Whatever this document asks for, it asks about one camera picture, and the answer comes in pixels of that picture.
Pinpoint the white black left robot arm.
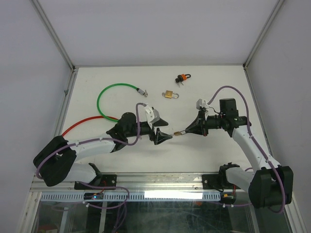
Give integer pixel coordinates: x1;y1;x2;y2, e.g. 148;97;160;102
33;108;172;189

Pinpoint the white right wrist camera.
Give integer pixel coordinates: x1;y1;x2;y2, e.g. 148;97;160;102
196;99;210;115

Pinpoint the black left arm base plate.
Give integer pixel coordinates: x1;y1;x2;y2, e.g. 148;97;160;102
74;174;117;190

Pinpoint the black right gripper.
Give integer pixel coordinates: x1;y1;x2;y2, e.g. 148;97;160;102
185;110;225;136

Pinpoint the orange black padlock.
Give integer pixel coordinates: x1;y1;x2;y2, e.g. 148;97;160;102
175;74;191;84

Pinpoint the large brass padlock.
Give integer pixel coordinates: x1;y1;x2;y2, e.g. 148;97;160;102
162;90;179;99

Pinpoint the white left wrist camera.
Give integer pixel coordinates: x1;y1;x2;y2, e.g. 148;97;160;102
144;104;160;127

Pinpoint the green cable lock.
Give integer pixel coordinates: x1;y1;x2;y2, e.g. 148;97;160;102
96;83;145;122

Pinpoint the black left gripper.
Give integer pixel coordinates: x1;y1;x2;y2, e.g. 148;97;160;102
126;119;172;144

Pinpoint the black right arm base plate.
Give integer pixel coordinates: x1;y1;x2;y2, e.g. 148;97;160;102
202;174;227;192

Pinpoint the aluminium mounting rail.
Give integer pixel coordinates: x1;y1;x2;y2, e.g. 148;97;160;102
30;171;253;192

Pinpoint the red cable lock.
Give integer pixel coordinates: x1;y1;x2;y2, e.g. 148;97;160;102
61;116;116;139

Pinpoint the small brass long-shackle padlock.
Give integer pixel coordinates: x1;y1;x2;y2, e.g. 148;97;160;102
173;130;187;136

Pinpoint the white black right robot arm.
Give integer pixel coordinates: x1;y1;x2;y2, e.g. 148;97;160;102
185;99;294;208

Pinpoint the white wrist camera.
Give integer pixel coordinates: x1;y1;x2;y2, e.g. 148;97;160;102
144;104;160;127
196;99;210;115

